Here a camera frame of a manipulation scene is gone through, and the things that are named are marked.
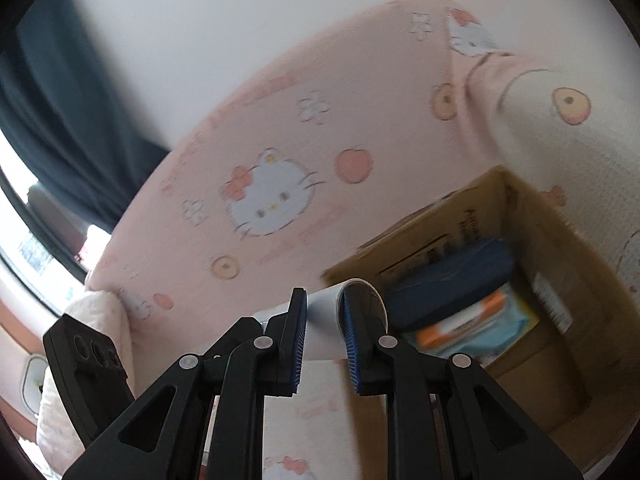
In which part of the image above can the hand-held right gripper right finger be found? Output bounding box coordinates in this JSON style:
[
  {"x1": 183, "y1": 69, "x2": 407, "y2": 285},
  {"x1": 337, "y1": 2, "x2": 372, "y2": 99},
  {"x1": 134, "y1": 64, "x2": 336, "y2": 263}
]
[{"x1": 339, "y1": 290, "x2": 586, "y2": 480}]

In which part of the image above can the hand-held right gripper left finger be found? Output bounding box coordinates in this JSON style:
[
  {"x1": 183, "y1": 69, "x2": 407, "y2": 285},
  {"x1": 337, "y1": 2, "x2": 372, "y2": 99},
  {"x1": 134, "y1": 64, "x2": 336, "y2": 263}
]
[{"x1": 61, "y1": 287, "x2": 308, "y2": 480}]

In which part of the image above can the white paper roll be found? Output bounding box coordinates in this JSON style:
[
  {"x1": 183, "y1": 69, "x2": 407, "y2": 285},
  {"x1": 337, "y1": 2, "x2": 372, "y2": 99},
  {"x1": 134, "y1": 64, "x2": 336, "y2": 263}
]
[{"x1": 252, "y1": 280, "x2": 390, "y2": 363}]

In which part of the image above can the orange and white tissue pack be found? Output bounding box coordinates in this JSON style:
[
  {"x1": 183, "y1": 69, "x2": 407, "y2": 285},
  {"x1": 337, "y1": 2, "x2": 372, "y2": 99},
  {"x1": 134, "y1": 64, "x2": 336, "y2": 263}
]
[{"x1": 415, "y1": 292, "x2": 507, "y2": 351}]

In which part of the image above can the dark blue glasses case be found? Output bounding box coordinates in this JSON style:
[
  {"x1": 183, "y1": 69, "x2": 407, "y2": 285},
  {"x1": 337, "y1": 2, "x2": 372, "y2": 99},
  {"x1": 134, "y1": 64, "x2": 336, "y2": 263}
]
[{"x1": 385, "y1": 237, "x2": 517, "y2": 331}]

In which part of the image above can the light blue wet wipes pack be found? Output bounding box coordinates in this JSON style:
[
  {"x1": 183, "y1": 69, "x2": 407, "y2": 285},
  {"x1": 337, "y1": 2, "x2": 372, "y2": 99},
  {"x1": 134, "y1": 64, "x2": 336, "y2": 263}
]
[{"x1": 402, "y1": 285, "x2": 541, "y2": 366}]

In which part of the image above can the brown cardboard box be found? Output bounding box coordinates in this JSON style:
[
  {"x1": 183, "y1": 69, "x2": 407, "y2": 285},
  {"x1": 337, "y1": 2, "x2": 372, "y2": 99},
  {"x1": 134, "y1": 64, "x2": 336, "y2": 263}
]
[{"x1": 322, "y1": 166, "x2": 640, "y2": 471}]

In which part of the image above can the folded pale pink quilt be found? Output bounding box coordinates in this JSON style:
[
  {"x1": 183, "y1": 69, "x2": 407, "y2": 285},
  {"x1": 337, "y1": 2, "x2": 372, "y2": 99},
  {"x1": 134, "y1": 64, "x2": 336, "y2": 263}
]
[{"x1": 37, "y1": 290, "x2": 136, "y2": 476}]

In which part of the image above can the dark blue curtain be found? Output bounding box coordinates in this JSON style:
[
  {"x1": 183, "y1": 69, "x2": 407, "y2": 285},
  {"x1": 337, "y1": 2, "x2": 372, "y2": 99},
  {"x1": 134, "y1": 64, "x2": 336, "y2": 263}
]
[{"x1": 0, "y1": 0, "x2": 173, "y2": 233}]

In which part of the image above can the black window frame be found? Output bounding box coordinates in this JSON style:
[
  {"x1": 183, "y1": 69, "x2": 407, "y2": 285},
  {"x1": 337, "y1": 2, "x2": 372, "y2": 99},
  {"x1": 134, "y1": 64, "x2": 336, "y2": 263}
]
[{"x1": 0, "y1": 125, "x2": 88, "y2": 316}]

